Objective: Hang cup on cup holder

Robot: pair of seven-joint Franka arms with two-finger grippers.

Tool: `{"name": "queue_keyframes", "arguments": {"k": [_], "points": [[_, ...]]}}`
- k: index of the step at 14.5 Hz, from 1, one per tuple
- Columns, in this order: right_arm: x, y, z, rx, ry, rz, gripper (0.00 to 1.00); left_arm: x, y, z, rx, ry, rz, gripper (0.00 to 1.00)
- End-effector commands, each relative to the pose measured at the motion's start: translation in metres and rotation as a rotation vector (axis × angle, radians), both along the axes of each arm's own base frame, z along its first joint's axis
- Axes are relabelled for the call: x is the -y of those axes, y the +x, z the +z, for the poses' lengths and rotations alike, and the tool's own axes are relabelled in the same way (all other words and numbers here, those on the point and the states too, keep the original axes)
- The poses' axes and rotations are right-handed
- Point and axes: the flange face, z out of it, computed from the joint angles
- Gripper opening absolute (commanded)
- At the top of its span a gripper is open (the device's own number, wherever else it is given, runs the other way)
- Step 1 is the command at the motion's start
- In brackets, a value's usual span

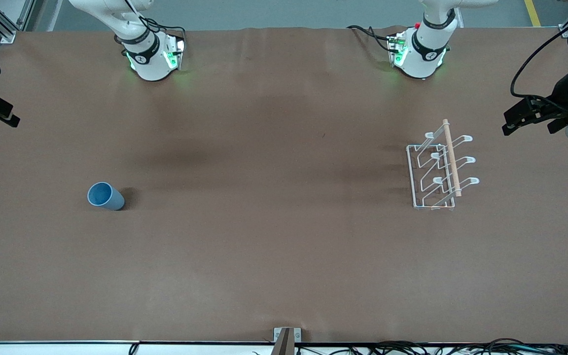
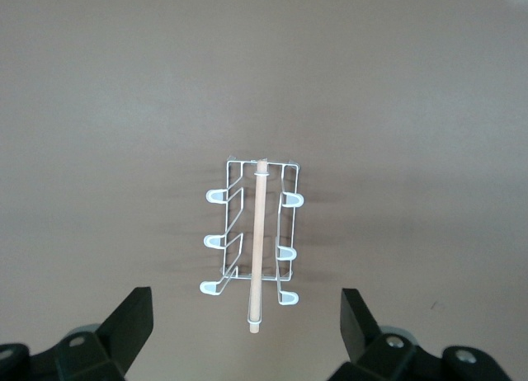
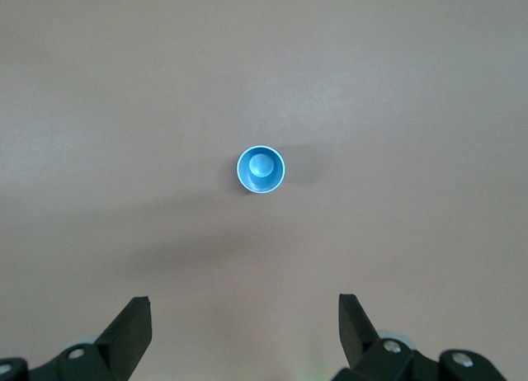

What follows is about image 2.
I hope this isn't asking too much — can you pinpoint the white wire cup holder rack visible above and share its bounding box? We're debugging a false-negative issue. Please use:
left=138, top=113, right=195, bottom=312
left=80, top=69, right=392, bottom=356
left=199, top=153, right=305, bottom=335

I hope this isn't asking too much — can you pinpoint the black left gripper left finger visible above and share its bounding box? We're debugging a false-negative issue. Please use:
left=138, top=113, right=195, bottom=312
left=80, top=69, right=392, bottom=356
left=0, top=286, right=154, bottom=381

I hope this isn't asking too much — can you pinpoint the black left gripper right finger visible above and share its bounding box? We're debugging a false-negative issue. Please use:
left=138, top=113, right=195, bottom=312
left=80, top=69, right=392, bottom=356
left=329, top=289, right=512, bottom=381

